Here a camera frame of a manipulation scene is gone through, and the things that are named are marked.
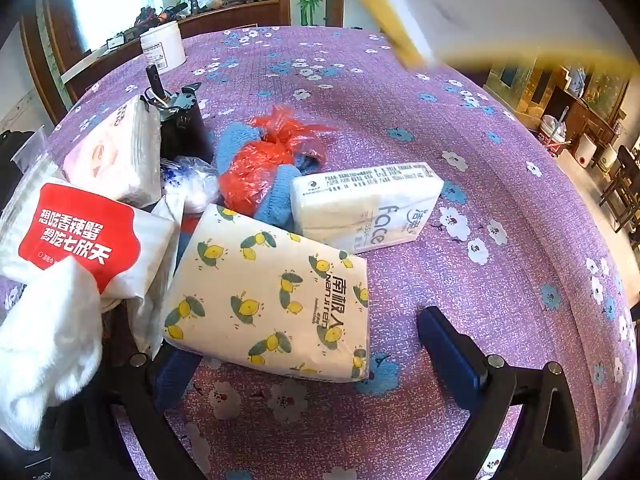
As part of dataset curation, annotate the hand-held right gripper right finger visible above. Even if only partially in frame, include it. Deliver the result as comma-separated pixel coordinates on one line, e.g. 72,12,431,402
415,306,583,480

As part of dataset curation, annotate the gold pillar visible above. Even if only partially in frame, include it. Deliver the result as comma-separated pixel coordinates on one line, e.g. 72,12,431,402
487,60,553,113

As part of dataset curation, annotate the red plastic bag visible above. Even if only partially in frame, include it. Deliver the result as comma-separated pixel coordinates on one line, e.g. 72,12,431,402
217,106,328,213

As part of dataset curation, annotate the blue fluffy cloth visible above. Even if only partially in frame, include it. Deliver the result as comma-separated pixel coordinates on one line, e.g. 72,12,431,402
215,122,326,233

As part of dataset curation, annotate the red label wet wipe pack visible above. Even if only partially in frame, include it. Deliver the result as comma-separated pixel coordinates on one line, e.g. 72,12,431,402
0,157,187,358

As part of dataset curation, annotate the pink tissue pack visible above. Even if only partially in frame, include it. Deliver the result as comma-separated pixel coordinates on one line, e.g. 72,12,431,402
62,95,163,208

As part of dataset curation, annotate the dark wooden chair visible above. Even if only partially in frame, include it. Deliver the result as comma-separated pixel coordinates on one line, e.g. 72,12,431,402
599,145,640,235

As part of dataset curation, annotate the lemon print tissue pack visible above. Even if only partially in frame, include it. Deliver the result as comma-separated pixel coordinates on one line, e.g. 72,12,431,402
161,204,372,383

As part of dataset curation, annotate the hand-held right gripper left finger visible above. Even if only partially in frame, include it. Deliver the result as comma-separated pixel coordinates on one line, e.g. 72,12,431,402
55,345,221,480

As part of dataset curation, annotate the plain white tissue pack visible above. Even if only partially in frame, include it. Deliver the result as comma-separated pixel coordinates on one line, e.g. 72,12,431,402
290,161,445,253

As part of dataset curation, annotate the black bag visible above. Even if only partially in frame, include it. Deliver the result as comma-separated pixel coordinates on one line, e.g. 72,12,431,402
0,130,48,211

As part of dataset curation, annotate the wooden cabinet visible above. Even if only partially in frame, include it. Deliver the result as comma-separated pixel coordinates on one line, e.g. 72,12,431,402
542,67,628,148

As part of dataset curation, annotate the red and white bucket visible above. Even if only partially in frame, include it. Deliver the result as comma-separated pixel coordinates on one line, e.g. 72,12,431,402
540,114,571,153

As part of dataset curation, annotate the white towel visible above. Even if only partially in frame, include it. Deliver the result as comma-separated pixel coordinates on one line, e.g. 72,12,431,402
0,257,103,451

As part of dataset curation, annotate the yellow-rimmed white tray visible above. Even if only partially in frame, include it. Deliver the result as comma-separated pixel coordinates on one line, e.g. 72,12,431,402
327,0,636,73

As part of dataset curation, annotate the white plastic jar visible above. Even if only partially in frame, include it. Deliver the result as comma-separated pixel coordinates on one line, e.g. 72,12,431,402
139,21,187,73

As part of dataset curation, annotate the purple floral tablecloth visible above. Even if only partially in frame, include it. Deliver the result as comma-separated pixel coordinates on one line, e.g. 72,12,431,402
0,25,633,480

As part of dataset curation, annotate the white humidifier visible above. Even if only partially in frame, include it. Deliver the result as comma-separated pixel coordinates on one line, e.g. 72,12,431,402
574,132,598,167

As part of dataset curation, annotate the blue and white plastic bag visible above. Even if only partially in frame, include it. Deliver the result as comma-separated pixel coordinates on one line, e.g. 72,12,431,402
160,156,221,213

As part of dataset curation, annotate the wooden counter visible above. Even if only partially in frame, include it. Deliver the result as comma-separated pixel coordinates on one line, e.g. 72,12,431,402
62,0,291,103

